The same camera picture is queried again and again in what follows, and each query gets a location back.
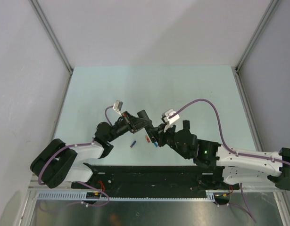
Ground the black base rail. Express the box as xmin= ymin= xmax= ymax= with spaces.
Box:
xmin=86 ymin=165 xmax=230 ymax=199

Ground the white cable duct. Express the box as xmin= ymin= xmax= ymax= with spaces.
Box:
xmin=36 ymin=191 xmax=230 ymax=202

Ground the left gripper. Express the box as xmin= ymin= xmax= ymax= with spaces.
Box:
xmin=107 ymin=111 xmax=152 ymax=142

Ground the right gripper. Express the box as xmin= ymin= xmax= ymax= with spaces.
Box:
xmin=149 ymin=121 xmax=190 ymax=160

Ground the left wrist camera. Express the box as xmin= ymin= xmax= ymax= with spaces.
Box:
xmin=113 ymin=100 xmax=123 ymax=116

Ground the right aluminium frame post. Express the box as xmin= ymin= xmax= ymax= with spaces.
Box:
xmin=235 ymin=0 xmax=281 ymax=72

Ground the aluminium frame post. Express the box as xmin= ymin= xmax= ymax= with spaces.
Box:
xmin=29 ymin=0 xmax=74 ymax=75
xmin=235 ymin=0 xmax=281 ymax=72

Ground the left aluminium frame post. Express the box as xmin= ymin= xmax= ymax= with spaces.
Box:
xmin=29 ymin=0 xmax=74 ymax=75

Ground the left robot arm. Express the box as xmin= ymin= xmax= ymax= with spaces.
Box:
xmin=30 ymin=110 xmax=152 ymax=188

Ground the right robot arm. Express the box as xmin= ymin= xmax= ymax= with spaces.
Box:
xmin=145 ymin=120 xmax=290 ymax=191

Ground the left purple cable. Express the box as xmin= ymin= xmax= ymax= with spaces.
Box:
xmin=105 ymin=105 xmax=116 ymax=127

